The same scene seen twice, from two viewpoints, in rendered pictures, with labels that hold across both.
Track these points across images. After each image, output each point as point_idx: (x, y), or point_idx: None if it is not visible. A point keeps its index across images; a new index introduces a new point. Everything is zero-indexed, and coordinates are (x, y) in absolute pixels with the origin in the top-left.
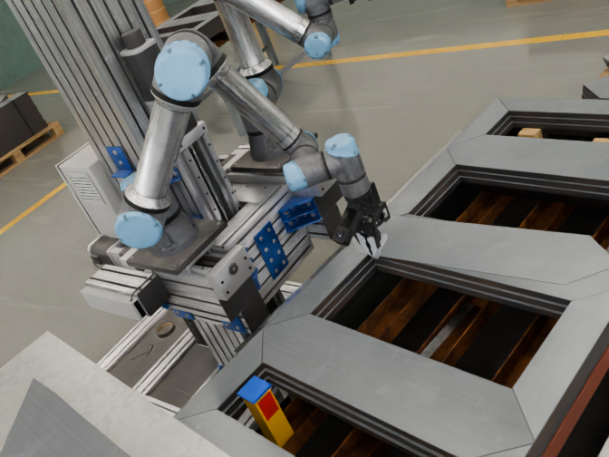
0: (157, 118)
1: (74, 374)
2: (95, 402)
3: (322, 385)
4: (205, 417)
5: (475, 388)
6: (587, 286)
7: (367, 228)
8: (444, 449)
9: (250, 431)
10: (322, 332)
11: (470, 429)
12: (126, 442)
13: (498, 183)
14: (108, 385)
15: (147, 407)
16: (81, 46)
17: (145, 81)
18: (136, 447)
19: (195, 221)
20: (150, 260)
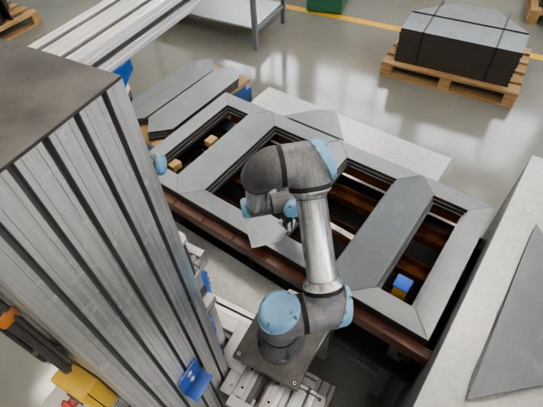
0: (326, 207)
1: (451, 367)
2: (473, 334)
3: (395, 249)
4: (422, 313)
5: (397, 190)
6: (338, 152)
7: None
8: (429, 200)
9: (428, 283)
10: (354, 254)
11: (418, 192)
12: (498, 297)
13: (228, 178)
14: (458, 330)
15: (471, 293)
16: (186, 270)
17: (190, 263)
18: (499, 289)
19: (254, 328)
20: (305, 357)
